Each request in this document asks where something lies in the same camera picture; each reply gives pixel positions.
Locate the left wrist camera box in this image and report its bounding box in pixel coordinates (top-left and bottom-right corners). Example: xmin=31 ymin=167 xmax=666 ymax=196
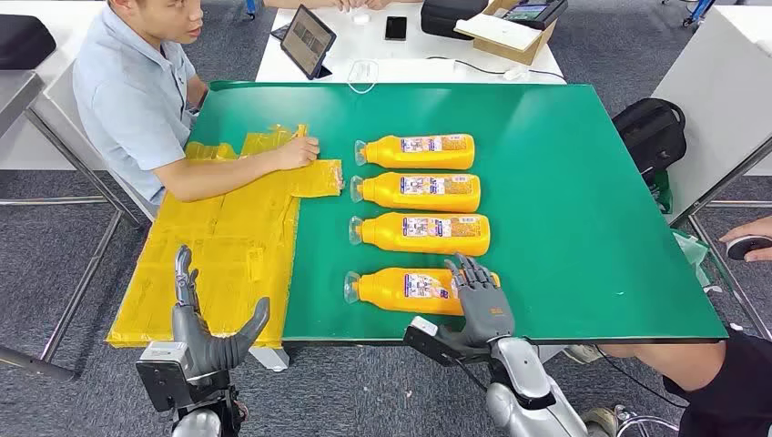
xmin=135 ymin=340 xmax=193 ymax=413

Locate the black bag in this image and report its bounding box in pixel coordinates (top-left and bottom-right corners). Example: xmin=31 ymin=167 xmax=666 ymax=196
xmin=0 ymin=13 xmax=57 ymax=72

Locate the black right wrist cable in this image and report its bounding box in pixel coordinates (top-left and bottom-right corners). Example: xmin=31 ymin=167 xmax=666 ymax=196
xmin=449 ymin=355 xmax=491 ymax=393

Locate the green table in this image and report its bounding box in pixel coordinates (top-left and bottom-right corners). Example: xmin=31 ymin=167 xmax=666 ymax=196
xmin=183 ymin=79 xmax=730 ymax=373

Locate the black floor cable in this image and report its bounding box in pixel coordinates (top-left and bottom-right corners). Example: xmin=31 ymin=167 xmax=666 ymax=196
xmin=594 ymin=348 xmax=689 ymax=412

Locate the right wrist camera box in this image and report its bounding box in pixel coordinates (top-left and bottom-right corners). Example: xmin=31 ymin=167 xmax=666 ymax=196
xmin=402 ymin=316 xmax=491 ymax=369

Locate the person's right hand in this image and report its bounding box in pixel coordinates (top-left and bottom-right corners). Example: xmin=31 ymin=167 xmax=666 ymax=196
xmin=274 ymin=136 xmax=321 ymax=172

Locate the black terminal with screen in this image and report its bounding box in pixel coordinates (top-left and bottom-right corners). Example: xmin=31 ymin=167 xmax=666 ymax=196
xmin=500 ymin=0 xmax=569 ymax=31

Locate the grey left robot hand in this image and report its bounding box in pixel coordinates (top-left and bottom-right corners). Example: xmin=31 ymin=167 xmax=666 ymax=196
xmin=171 ymin=244 xmax=272 ymax=382

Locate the orange detergent bottle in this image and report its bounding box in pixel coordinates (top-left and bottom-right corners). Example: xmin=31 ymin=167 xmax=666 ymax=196
xmin=343 ymin=267 xmax=502 ymax=318
xmin=354 ymin=133 xmax=476 ymax=171
xmin=348 ymin=212 xmax=492 ymax=258
xmin=350 ymin=171 xmax=482 ymax=214

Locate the yellow taped mat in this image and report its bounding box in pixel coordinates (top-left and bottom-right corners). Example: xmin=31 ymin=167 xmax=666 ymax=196
xmin=106 ymin=123 xmax=344 ymax=351

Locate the white sheet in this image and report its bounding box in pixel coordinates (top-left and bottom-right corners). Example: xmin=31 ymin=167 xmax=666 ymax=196
xmin=453 ymin=13 xmax=544 ymax=53

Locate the green bag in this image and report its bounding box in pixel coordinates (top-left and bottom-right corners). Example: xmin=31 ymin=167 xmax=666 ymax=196
xmin=650 ymin=170 xmax=675 ymax=215

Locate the white table with metal legs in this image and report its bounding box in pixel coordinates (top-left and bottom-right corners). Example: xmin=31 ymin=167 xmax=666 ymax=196
xmin=651 ymin=5 xmax=772 ymax=342

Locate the black zip case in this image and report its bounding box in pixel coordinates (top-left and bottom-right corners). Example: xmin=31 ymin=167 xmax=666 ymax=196
xmin=420 ymin=0 xmax=490 ymax=42

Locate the white table with metal frame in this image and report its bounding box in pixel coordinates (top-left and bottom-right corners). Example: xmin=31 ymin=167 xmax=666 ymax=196
xmin=0 ymin=0 xmax=159 ymax=384

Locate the clear plastic bag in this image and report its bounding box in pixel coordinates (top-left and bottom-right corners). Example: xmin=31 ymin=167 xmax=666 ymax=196
xmin=671 ymin=229 xmax=714 ymax=289

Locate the chrome chair base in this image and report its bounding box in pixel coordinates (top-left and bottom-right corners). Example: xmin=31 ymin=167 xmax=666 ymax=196
xmin=614 ymin=405 xmax=680 ymax=437

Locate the black power cable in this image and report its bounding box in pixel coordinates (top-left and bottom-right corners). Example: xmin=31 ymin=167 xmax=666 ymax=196
xmin=424 ymin=56 xmax=567 ymax=83

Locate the cardboard box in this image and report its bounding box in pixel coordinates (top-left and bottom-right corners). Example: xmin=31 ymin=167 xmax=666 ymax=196
xmin=453 ymin=0 xmax=559 ymax=66

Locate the white looped cable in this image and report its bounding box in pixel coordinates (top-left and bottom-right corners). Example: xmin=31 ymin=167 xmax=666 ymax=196
xmin=346 ymin=58 xmax=381 ymax=96

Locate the black backpack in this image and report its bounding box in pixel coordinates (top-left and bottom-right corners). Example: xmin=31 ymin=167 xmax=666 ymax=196
xmin=612 ymin=97 xmax=688 ymax=182

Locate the black tablet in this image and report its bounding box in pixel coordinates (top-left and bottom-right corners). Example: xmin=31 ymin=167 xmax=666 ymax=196
xmin=279 ymin=5 xmax=338 ymax=81

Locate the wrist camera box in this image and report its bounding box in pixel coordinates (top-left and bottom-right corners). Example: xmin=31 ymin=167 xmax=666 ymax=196
xmin=135 ymin=340 xmax=193 ymax=413
xmin=402 ymin=316 xmax=491 ymax=369

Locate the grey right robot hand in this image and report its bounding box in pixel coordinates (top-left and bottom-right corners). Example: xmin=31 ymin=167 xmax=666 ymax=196
xmin=435 ymin=253 xmax=517 ymax=358

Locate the person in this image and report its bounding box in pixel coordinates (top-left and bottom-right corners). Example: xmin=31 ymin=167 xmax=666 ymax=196
xmin=72 ymin=0 xmax=321 ymax=209
xmin=564 ymin=216 xmax=772 ymax=437
xmin=263 ymin=0 xmax=423 ymax=14

